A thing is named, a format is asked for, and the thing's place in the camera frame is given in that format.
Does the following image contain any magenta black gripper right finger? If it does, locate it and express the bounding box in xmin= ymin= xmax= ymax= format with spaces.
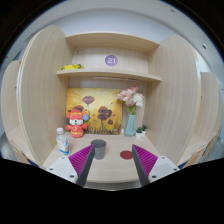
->
xmin=132 ymin=145 xmax=179 ymax=186

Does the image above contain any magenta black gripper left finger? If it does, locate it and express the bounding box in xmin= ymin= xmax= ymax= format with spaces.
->
xmin=47 ymin=145 xmax=95 ymax=187

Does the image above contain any clear plastic water bottle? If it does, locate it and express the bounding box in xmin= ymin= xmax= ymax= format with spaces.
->
xmin=56 ymin=128 xmax=69 ymax=155

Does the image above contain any red round coaster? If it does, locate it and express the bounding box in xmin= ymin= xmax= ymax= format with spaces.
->
xmin=120 ymin=150 xmax=133 ymax=160

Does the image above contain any grey plastic cup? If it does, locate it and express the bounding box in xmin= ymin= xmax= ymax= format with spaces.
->
xmin=91 ymin=139 xmax=106 ymax=160

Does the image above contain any small potted plant left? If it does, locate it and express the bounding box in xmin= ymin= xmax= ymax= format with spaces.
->
xmin=136 ymin=127 xmax=142 ymax=139

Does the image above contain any small potted plant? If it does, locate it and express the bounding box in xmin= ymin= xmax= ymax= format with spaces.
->
xmin=142 ymin=125 xmax=148 ymax=136
xmin=136 ymin=127 xmax=142 ymax=139

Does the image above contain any small potted plant right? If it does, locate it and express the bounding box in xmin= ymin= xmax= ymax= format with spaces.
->
xmin=142 ymin=125 xmax=148 ymax=136

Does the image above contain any pale blue vase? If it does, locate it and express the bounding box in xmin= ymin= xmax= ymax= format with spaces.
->
xmin=124 ymin=114 xmax=136 ymax=137

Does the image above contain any red plush toy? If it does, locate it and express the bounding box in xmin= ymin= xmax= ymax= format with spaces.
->
xmin=65 ymin=109 xmax=89 ymax=138

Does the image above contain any poppy flower painting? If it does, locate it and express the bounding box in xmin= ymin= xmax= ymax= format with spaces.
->
xmin=66 ymin=88 xmax=122 ymax=135

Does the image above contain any pink white flower bouquet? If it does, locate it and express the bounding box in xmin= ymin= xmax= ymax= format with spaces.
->
xmin=117 ymin=86 xmax=144 ymax=115

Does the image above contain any wooden desk hutch shelf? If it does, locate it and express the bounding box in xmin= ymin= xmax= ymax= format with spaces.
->
xmin=16 ymin=24 xmax=202 ymax=167

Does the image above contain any light bar under shelf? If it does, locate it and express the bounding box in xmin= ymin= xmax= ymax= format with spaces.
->
xmin=94 ymin=76 xmax=140 ymax=83

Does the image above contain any yellow object on shelf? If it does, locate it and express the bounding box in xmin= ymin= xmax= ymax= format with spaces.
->
xmin=61 ymin=64 xmax=84 ymax=70

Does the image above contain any purple number sticker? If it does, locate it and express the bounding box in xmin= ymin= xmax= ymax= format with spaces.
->
xmin=105 ymin=55 xmax=118 ymax=66

